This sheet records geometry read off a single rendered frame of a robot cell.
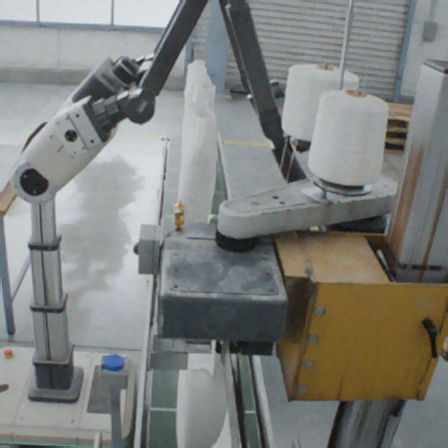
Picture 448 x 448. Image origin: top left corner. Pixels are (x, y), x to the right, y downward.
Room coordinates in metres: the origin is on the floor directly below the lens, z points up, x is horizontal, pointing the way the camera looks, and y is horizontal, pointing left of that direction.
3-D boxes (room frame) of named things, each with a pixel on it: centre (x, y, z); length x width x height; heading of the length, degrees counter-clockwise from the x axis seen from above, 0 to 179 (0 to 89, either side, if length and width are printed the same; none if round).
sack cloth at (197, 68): (4.58, 0.30, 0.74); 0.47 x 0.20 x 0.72; 8
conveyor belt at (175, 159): (3.88, 0.23, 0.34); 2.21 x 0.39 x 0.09; 6
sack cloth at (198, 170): (3.16, 0.16, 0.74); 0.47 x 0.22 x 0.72; 4
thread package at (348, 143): (1.04, -0.23, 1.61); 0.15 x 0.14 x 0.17; 6
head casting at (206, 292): (1.02, 0.00, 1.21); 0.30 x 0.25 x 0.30; 6
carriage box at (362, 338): (1.08, -0.34, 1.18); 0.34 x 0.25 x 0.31; 96
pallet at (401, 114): (6.75, -2.08, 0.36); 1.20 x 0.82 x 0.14; 92
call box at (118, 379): (1.24, 0.26, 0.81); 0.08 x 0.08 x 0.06; 6
